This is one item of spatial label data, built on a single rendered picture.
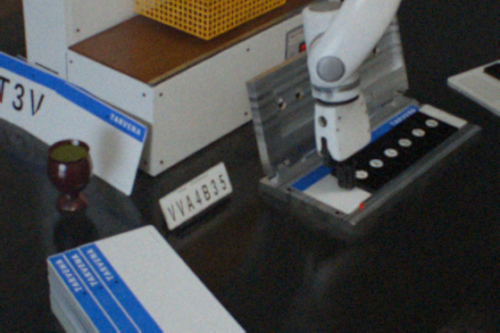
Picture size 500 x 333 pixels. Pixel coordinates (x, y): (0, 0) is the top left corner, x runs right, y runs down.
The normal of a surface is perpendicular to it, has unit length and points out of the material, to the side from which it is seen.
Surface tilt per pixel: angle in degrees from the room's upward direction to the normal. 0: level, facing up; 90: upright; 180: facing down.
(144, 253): 0
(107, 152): 69
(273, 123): 74
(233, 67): 90
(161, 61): 0
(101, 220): 0
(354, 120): 78
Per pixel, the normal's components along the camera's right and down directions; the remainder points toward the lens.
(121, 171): -0.62, 0.06
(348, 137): 0.76, 0.16
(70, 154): 0.04, -0.84
